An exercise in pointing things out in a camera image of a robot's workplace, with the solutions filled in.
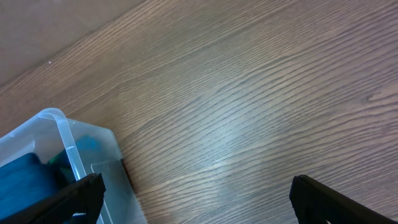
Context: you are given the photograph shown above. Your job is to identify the blue sparkly cloth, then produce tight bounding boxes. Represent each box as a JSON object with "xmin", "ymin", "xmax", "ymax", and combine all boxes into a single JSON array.
[{"xmin": 46, "ymin": 134, "xmax": 103, "ymax": 184}]

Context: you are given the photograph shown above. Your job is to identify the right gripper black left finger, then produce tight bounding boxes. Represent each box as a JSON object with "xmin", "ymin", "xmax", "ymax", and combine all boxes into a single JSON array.
[{"xmin": 1, "ymin": 173, "xmax": 106, "ymax": 224}]

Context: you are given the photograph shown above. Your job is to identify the brown cardboard backdrop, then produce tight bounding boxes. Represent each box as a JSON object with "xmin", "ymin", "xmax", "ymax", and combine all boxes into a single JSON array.
[{"xmin": 1, "ymin": 0, "xmax": 142, "ymax": 83}]

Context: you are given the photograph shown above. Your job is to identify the clear plastic storage bin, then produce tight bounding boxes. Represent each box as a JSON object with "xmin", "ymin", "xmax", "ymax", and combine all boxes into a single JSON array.
[{"xmin": 1, "ymin": 108, "xmax": 146, "ymax": 224}]

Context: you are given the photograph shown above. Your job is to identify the blue denim jeans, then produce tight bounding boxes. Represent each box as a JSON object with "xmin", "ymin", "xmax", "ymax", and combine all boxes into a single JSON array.
[{"xmin": 1, "ymin": 153, "xmax": 60, "ymax": 220}]

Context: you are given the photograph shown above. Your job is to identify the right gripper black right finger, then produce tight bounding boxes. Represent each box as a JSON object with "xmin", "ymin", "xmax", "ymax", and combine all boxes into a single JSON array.
[{"xmin": 289, "ymin": 175, "xmax": 395, "ymax": 224}]

